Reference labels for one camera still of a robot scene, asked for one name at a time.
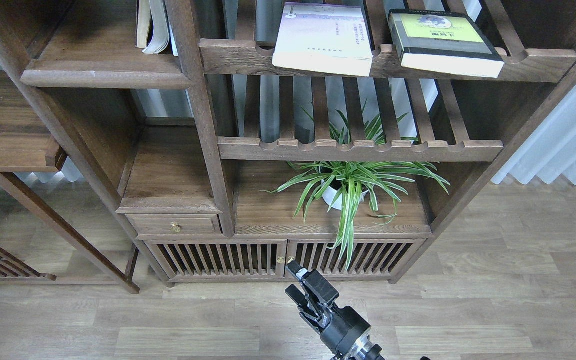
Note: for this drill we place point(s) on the wooden side table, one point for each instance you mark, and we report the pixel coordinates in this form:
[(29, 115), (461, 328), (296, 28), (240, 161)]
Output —
[(26, 146)]

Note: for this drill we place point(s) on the green spider plant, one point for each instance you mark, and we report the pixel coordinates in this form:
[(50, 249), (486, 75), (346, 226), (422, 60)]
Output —
[(353, 180)]

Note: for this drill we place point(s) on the white plant pot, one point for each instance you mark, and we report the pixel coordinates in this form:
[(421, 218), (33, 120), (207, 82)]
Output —
[(333, 194)]

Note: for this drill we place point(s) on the yellow-green black book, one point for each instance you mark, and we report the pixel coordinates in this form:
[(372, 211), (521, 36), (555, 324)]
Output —
[(443, 42)]

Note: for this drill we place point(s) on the brass cabinet door knobs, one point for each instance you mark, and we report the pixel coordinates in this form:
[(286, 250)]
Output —
[(284, 259)]

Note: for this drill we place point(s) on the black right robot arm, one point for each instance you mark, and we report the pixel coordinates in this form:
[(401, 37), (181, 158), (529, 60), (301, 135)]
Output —
[(343, 331)]

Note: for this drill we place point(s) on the brass drawer knob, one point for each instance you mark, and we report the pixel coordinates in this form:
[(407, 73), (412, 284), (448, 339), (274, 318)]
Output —
[(175, 227)]

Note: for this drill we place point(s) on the beige upright books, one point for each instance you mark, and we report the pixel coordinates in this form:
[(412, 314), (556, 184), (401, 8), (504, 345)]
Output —
[(153, 30)]

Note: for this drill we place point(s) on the dark wooden bookshelf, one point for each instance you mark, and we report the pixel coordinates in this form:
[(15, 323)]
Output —
[(198, 139)]

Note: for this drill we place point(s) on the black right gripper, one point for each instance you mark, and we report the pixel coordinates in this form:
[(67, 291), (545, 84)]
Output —
[(343, 331)]

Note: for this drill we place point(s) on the white lavender book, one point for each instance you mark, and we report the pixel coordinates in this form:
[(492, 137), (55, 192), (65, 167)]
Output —
[(323, 38)]

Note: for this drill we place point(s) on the white curtain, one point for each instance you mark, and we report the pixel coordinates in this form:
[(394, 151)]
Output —
[(550, 151)]

